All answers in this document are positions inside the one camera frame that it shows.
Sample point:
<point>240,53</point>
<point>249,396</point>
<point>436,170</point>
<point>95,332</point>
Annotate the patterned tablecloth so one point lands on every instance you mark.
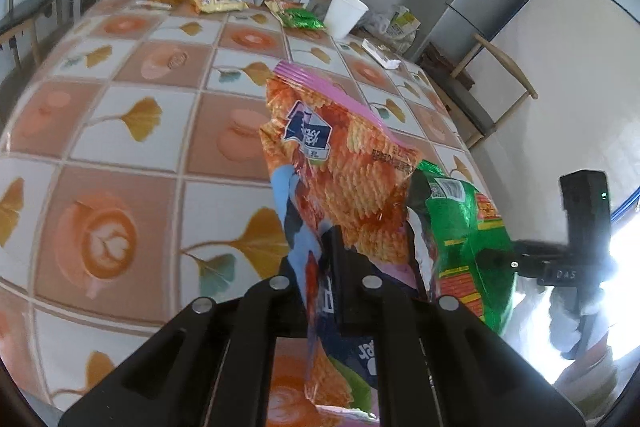
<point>133,181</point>

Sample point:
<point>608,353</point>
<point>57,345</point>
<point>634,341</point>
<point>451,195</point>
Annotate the white paper cup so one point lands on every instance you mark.
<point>342,16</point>

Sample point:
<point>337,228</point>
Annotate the orange chips bag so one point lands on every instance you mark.
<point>340,180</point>

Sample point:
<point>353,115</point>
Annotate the small green snack packet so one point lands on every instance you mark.
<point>300,18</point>

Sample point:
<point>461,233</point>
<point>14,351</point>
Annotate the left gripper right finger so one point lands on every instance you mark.
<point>436,363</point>

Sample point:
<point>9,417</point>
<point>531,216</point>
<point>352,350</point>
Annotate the white mattress blue edge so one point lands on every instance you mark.
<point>582,56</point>

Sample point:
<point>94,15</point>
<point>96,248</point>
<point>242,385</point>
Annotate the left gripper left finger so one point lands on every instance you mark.
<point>211,365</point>

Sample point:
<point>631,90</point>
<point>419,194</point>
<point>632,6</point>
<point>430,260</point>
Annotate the wooden chair black seat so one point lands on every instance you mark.
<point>482,90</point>

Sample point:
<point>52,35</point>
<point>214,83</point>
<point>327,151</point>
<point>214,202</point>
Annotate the green snack bag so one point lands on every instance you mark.
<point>460,245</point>

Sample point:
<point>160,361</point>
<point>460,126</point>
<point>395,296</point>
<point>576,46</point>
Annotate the yellow snack packet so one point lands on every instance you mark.
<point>218,6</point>

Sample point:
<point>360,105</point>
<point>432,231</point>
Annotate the white gloved right hand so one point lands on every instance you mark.
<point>557,317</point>

